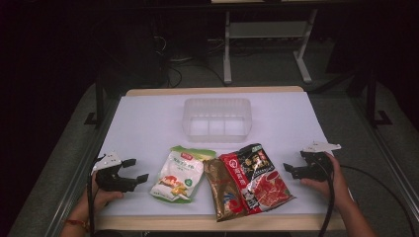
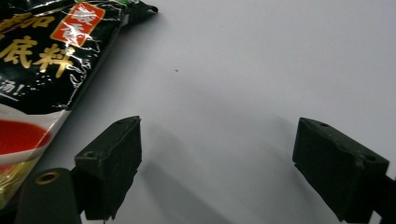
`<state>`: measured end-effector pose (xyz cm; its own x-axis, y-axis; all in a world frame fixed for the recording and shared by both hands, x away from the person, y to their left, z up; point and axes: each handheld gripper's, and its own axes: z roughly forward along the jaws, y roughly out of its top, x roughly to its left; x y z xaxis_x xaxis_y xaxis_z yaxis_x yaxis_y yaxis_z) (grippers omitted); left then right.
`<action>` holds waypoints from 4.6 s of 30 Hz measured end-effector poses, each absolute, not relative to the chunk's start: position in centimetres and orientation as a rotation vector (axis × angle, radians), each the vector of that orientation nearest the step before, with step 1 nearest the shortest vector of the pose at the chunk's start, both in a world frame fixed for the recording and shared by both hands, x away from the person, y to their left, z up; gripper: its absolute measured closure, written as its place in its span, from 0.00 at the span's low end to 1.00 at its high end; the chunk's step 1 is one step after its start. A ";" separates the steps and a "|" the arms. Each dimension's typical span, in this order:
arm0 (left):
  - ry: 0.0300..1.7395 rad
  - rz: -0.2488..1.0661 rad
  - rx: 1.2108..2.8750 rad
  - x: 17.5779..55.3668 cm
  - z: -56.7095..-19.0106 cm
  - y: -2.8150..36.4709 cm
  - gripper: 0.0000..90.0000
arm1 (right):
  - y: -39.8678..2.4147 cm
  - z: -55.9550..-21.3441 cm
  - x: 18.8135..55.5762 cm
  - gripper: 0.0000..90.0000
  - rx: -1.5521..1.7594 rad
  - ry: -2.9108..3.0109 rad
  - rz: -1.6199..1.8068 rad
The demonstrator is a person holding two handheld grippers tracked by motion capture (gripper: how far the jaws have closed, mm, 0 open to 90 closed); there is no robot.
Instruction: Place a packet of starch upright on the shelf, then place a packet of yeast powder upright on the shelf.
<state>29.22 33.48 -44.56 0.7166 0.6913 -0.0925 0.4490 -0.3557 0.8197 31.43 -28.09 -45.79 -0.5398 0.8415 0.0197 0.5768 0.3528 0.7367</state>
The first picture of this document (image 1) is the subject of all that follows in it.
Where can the white table mat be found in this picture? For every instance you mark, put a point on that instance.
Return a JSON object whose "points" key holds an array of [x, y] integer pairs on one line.
{"points": [[148, 128]]}

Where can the white and green food packet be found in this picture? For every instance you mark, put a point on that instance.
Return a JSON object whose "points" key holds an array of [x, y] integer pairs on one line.
{"points": [[179, 174]]}

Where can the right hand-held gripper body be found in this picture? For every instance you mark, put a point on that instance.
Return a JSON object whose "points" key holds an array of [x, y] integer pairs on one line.
{"points": [[318, 168]]}

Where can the red and black food packet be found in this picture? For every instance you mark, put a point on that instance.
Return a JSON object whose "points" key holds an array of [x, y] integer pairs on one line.
{"points": [[260, 179]]}

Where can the person's left hand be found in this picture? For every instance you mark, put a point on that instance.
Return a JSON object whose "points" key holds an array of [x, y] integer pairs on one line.
{"points": [[95, 200]]}

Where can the brown and gold food packet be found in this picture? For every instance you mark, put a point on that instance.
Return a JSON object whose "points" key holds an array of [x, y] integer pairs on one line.
{"points": [[224, 194]]}

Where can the aluminium side rail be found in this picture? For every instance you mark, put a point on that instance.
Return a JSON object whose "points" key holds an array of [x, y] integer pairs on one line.
{"points": [[395, 164], [70, 184]]}

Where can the white-legged desk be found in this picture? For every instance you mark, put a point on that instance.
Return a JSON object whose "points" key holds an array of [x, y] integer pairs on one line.
{"points": [[268, 29]]}

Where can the clear plastic container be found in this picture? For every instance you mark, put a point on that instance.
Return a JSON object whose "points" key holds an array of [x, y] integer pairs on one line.
{"points": [[217, 120]]}

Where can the black metal stand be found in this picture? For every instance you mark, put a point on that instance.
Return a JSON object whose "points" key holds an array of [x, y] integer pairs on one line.
{"points": [[372, 98], [100, 98]]}

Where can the person's right hand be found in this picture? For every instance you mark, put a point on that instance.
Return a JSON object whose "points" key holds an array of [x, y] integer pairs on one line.
{"points": [[339, 189]]}

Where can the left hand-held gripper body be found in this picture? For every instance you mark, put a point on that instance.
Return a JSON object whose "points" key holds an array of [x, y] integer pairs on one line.
{"points": [[110, 179]]}

